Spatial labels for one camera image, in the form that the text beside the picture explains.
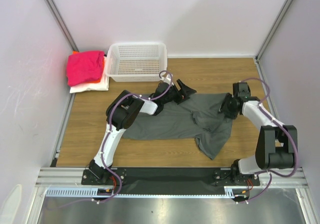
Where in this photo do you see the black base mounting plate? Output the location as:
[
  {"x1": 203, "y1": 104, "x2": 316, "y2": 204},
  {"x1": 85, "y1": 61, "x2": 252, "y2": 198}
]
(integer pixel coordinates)
[{"x1": 81, "y1": 167, "x2": 260, "y2": 196}]

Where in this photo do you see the aluminium front rail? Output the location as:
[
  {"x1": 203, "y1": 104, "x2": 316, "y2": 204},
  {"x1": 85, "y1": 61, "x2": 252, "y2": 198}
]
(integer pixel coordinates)
[{"x1": 36, "y1": 167, "x2": 308, "y2": 188}]

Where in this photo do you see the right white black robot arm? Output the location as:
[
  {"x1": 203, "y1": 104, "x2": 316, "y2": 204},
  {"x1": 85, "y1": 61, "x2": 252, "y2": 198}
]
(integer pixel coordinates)
[{"x1": 219, "y1": 80, "x2": 299, "y2": 185}]

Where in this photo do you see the left aluminium frame post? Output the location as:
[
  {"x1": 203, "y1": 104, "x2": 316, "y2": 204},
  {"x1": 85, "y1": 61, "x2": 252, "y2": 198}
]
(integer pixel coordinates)
[{"x1": 44, "y1": 0, "x2": 79, "y2": 51}]

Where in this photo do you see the right aluminium frame post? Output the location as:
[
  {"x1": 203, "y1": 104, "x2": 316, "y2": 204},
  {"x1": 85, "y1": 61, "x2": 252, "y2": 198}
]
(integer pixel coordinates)
[{"x1": 255, "y1": 0, "x2": 294, "y2": 62}]

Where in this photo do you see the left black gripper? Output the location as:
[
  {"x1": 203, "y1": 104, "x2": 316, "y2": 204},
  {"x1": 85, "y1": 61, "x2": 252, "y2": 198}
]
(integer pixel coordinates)
[{"x1": 161, "y1": 79, "x2": 196, "y2": 105}]

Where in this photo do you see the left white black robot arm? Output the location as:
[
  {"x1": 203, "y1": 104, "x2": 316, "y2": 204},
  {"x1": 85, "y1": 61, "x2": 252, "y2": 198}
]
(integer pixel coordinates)
[{"x1": 86, "y1": 77, "x2": 197, "y2": 184}]

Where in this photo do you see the white perforated plastic basket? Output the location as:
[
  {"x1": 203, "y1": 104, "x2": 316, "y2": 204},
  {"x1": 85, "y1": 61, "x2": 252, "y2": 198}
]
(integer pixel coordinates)
[{"x1": 105, "y1": 42, "x2": 168, "y2": 82}]

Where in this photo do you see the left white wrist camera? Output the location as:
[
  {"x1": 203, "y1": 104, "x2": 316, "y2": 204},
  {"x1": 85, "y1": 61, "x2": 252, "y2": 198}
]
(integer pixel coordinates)
[{"x1": 161, "y1": 74, "x2": 172, "y2": 85}]

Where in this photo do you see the grey t shirt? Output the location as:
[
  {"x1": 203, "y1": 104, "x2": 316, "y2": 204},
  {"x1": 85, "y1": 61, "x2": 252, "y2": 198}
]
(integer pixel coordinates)
[{"x1": 123, "y1": 93, "x2": 233, "y2": 160}]

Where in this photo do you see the aluminium frame post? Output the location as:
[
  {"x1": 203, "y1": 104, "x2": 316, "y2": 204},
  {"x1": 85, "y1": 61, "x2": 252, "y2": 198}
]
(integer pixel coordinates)
[
  {"x1": 255, "y1": 0, "x2": 294, "y2": 62},
  {"x1": 44, "y1": 0, "x2": 79, "y2": 51}
]

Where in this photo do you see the pink folded t shirt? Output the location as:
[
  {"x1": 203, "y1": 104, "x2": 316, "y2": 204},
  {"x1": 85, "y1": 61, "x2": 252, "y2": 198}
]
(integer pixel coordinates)
[{"x1": 66, "y1": 50, "x2": 105, "y2": 86}]

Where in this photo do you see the white folded t shirt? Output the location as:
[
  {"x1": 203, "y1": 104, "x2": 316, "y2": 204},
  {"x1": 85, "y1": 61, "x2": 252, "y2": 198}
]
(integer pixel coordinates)
[{"x1": 69, "y1": 57, "x2": 109, "y2": 94}]

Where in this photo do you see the orange folded t shirt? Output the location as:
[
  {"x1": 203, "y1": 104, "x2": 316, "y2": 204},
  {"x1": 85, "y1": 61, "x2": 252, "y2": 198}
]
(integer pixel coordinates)
[{"x1": 72, "y1": 50, "x2": 106, "y2": 84}]

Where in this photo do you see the white slotted cable duct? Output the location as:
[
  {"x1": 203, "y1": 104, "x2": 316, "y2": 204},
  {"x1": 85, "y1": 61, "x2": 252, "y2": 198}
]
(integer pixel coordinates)
[{"x1": 45, "y1": 187, "x2": 247, "y2": 199}]

